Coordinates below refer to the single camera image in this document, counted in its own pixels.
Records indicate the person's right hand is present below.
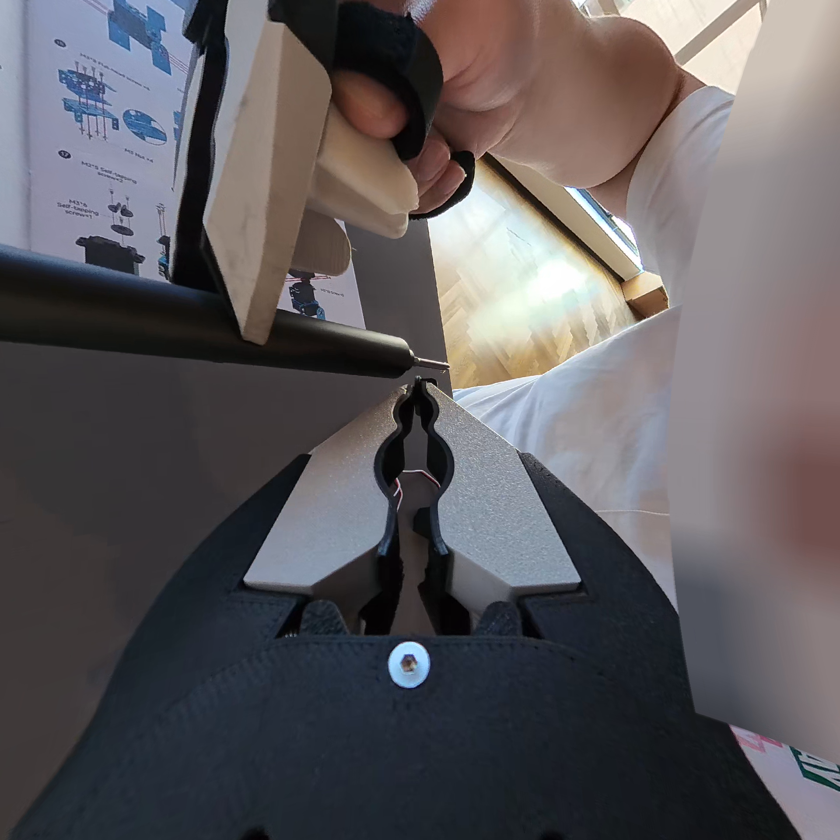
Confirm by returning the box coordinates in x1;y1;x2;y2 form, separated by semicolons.
331;0;580;217

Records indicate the white printed carton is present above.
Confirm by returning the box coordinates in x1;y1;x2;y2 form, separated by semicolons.
728;722;840;840

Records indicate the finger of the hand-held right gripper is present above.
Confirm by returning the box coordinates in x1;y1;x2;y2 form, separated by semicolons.
172;62;206;194
172;0;334;345

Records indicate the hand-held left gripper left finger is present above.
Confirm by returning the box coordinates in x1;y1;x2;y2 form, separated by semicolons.
244;384;417;634

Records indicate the printed instruction sheet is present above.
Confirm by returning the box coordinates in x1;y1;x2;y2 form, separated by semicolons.
0;0;367;329

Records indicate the black electric screwdriver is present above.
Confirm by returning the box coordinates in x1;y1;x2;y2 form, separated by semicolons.
0;243;452;382

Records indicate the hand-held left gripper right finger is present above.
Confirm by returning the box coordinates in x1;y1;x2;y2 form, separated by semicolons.
420;381;583;634

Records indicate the dark grey desk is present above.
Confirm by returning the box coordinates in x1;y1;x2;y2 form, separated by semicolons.
0;220;455;840

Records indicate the red white servo cable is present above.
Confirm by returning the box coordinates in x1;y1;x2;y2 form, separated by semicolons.
392;467;442;509

